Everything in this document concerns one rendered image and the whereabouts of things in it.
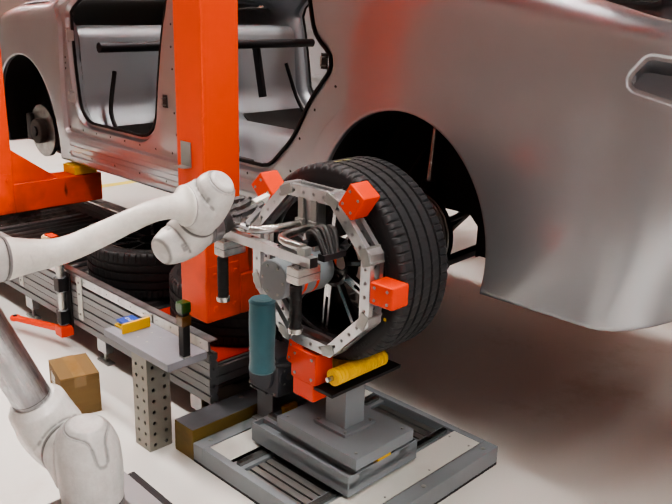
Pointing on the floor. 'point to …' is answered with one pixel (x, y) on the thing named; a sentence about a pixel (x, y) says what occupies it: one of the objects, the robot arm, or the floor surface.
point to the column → (151, 404)
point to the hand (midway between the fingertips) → (259, 201)
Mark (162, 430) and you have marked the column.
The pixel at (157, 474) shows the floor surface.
